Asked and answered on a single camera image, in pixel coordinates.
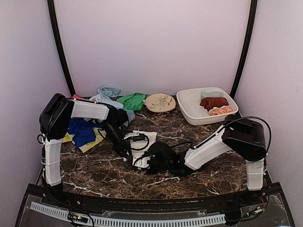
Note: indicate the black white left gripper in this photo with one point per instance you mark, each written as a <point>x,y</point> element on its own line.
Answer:
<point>123,145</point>

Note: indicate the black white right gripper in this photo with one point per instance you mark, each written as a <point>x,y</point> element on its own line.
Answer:
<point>146,154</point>

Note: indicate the cream white embroidered towel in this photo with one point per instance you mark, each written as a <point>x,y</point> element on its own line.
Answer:
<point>140,141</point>

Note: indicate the orange bunny pattern towel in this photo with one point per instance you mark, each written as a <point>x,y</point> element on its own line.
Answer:
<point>221,110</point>

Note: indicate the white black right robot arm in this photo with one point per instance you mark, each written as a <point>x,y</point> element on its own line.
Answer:
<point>243,135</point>

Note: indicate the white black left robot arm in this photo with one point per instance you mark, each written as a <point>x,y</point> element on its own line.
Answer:
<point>54,124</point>

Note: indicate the yellow white cloth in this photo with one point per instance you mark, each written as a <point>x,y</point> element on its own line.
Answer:
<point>87,139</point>

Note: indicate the light blue dotted towel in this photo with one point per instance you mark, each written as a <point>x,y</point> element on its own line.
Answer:
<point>101,98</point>

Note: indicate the dark blue towel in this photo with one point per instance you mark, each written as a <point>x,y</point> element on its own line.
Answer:
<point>82,131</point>

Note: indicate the green cloth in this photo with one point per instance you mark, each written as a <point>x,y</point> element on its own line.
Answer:
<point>134,102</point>

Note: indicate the light blue crumpled cloth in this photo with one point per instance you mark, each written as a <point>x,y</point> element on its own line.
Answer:
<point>110,92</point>

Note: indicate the beige round embroidered cloth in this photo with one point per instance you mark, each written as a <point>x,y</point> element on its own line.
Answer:
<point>160,103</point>

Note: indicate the white plastic tub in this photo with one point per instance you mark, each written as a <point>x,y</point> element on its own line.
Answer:
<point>201,106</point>

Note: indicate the pink cloth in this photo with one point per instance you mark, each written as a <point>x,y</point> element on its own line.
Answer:
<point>77,97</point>

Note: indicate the rust brown rolled towel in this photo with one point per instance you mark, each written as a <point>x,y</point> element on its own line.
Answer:
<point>211,102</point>

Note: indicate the small green circuit board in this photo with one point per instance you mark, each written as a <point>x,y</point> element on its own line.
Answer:
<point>77,218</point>

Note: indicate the pale green rolled towel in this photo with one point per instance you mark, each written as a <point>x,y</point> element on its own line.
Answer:
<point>205,94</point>

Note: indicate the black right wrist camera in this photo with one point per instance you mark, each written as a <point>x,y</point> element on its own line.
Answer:
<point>162,153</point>

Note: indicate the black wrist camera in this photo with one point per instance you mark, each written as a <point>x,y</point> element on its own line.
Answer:
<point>117,117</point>
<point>162,153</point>

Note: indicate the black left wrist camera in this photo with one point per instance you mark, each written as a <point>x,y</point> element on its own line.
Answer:
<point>117,117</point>

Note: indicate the black table front rail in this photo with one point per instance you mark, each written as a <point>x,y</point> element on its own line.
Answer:
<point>220,203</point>

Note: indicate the white slotted cable duct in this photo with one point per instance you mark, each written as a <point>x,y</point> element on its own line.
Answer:
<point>128,220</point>

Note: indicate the black left corner post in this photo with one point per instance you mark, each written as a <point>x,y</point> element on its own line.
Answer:
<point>59,46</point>

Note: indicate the black corner post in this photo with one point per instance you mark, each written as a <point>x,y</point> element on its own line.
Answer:
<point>245,48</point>
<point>59,46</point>

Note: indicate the black right corner post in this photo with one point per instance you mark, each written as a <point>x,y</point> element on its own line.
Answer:
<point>245,48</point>

